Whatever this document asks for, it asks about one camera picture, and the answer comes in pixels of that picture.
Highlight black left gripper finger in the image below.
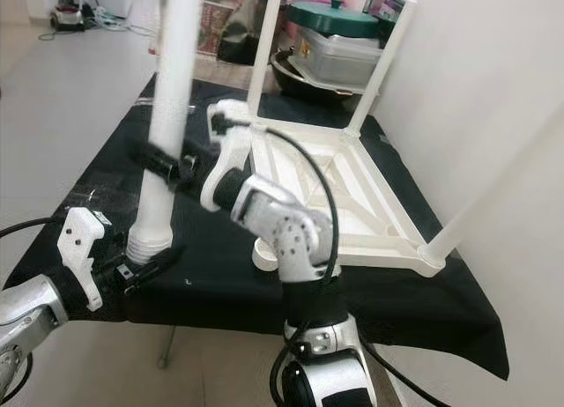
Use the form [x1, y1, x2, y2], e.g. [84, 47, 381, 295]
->
[130, 247, 187, 288]

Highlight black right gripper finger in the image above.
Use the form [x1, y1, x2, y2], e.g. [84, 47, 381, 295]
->
[130, 143, 184, 181]

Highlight white plastic table leg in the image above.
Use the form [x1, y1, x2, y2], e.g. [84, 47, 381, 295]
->
[345, 0, 418, 139]
[126, 0, 205, 265]
[417, 103, 564, 271]
[245, 0, 285, 122]

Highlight white plastic table top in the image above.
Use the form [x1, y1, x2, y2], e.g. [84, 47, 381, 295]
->
[211, 107, 446, 278]

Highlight clear tape patch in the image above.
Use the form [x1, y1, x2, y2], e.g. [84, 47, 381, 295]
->
[79, 182, 133, 205]

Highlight black tablecloth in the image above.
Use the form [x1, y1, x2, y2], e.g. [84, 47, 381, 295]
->
[22, 72, 510, 381]

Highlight metal folding table leg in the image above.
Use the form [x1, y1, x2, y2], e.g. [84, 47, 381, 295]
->
[159, 328, 177, 368]

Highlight beige cloth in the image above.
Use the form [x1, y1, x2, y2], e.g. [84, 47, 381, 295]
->
[194, 55, 265, 82]

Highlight black wok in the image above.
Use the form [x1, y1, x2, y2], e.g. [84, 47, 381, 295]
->
[269, 55, 362, 104]

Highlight orange lid storage box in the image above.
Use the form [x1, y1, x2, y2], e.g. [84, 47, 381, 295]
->
[198, 0, 243, 56]

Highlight clear plastic storage box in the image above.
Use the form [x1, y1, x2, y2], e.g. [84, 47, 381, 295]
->
[295, 28, 389, 89]

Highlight green round pot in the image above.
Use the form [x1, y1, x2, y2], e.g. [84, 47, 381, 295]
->
[286, 0, 382, 36]

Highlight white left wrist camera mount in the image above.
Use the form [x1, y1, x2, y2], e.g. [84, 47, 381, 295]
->
[57, 207, 111, 311]

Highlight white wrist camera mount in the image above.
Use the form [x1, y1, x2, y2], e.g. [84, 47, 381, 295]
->
[201, 100, 256, 216]
[57, 207, 111, 311]

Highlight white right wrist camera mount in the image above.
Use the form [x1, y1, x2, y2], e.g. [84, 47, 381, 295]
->
[201, 100, 256, 216]

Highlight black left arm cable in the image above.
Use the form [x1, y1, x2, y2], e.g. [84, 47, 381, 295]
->
[0, 218, 64, 241]

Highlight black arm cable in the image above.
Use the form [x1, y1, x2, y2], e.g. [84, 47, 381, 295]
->
[0, 218, 64, 241]
[225, 123, 450, 407]

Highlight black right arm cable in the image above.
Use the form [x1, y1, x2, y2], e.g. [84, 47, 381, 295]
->
[225, 123, 450, 407]

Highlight pale blue floor cable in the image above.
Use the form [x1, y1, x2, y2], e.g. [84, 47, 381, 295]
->
[84, 11, 146, 33]

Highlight dark picture frame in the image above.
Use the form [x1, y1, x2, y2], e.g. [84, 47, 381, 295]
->
[361, 0, 406, 42]

